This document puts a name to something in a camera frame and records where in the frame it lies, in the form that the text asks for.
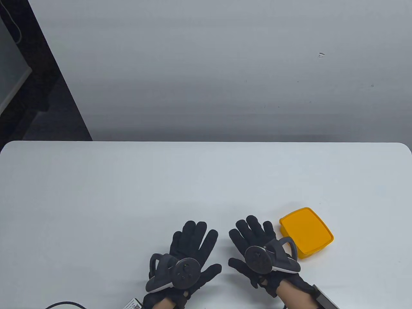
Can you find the dark grey right hand controller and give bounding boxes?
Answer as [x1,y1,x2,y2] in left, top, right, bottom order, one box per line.
[244,236,301,275]

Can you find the grey framed panel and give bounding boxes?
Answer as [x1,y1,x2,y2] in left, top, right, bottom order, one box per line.
[0,16,33,115]

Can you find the person's right hand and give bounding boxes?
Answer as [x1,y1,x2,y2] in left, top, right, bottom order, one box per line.
[229,215,318,297]

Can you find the orange plastic lid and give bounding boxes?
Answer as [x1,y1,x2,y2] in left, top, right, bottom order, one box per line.
[279,207,334,255]

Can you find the person's right forearm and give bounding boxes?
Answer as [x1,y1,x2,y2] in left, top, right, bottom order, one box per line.
[276,283,319,309]

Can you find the dark grey left hand controller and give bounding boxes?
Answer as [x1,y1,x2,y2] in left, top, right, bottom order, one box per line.
[145,253,201,293]

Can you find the black cable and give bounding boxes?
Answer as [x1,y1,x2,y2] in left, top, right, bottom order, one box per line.
[44,301,88,309]

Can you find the person's left forearm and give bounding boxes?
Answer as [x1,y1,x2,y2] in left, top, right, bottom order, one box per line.
[152,297,176,309]

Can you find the dark grey hand controller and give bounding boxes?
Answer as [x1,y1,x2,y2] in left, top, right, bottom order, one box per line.
[244,236,301,275]
[145,253,201,293]

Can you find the yellow plastic food container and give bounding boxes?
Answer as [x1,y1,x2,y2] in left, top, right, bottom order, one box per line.
[280,224,334,260]

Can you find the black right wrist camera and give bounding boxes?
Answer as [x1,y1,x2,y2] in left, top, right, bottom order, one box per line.
[311,285,340,309]

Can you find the person's left hand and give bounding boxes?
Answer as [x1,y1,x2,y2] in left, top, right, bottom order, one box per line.
[143,220,222,309]

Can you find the thin white cord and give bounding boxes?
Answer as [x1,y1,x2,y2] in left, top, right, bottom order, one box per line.
[0,3,22,44]

